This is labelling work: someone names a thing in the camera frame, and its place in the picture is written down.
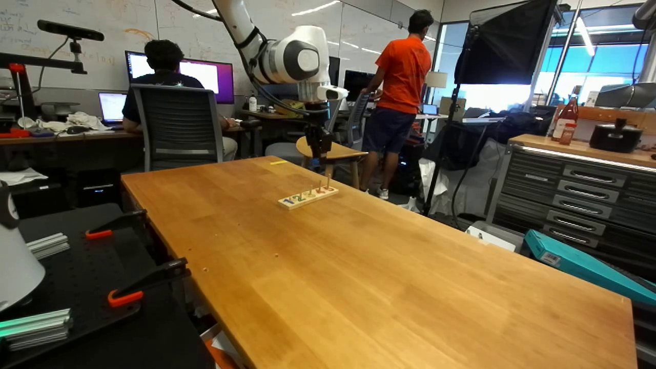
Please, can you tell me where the open laptop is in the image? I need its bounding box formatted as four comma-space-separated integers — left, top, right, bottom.
96, 90, 131, 127

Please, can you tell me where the black clamp orange handle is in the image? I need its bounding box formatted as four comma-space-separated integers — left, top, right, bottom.
84, 208, 151, 244
105, 255, 192, 312

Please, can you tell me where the seated person dark hair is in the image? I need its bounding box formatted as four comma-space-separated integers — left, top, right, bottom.
122, 36, 240, 163

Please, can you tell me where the white box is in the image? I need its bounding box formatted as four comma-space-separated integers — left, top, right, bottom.
465, 220, 525, 253

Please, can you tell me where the black stereo camera bar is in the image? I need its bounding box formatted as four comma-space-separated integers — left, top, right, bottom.
35, 19, 108, 43

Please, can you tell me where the standing person orange shirt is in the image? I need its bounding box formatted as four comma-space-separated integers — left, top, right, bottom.
360, 8, 435, 201

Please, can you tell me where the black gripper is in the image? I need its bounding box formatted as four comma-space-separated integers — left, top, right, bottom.
303, 101, 337, 163

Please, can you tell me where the white lamp shade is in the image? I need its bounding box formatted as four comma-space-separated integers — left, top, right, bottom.
0, 224, 47, 313

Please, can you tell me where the grey drawer tool cabinet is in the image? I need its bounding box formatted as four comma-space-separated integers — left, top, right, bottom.
487, 130, 656, 277

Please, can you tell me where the white cloth heap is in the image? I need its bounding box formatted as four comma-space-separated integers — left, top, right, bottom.
16, 111, 109, 137

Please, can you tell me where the red bottle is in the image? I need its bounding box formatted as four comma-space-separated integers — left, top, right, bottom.
549, 94, 582, 147

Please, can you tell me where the black table mat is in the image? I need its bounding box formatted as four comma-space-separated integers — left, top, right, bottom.
0, 201, 217, 369

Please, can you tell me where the dark small monitor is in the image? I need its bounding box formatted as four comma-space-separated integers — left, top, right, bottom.
342, 68, 378, 104

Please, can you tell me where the wide computer monitor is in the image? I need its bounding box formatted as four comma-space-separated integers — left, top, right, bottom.
123, 49, 236, 107

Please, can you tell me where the grey mesh office chair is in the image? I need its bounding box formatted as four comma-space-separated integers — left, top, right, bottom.
130, 81, 229, 174

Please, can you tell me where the black softbox light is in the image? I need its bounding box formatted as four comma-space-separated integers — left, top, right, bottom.
454, 0, 565, 88

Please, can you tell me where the aluminium extrusion bar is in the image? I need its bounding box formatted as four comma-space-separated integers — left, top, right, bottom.
0, 305, 74, 354
23, 231, 73, 263

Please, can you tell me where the teal plastic case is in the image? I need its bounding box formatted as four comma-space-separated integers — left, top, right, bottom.
523, 227, 656, 312

